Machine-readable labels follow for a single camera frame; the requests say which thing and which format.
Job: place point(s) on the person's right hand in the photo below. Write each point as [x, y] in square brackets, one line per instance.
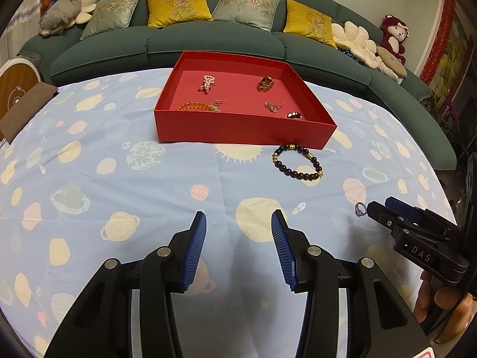
[447, 305]

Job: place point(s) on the green sofa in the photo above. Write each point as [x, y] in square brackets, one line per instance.
[223, 44]

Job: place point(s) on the grey pig plush toy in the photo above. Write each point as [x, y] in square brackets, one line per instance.
[59, 15]

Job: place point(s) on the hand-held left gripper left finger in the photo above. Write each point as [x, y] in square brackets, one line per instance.
[193, 253]

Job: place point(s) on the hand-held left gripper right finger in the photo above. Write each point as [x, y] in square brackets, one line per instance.
[283, 253]

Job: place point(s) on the grey-green embroidered cushion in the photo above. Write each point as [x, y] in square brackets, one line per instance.
[248, 5]
[111, 13]

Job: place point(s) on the brown round plush cushion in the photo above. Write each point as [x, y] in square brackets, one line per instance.
[391, 63]

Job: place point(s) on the brown cardboard piece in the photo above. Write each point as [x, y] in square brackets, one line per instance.
[28, 108]

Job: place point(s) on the red monkey plush toy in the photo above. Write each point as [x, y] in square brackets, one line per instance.
[395, 37]

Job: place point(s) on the white lace curtain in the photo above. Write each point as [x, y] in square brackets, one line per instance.
[22, 11]

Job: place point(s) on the gold flower earring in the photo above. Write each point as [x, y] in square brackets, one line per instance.
[219, 107]

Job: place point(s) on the gold earrings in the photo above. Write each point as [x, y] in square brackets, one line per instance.
[273, 107]

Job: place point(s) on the blue planet-print tablecloth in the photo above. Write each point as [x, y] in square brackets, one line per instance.
[149, 194]

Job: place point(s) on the white round wooden-top device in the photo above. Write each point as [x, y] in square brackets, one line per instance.
[16, 82]

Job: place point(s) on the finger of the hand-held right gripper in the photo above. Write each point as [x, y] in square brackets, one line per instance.
[400, 206]
[384, 215]

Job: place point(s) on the yellow embroidered cushion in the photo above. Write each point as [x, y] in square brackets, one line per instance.
[179, 5]
[309, 22]

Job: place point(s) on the red wall banner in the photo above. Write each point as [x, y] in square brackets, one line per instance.
[445, 37]

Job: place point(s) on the red cardboard box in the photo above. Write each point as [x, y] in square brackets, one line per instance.
[242, 128]

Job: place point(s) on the cream flower-shaped cushion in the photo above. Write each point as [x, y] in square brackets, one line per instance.
[354, 41]

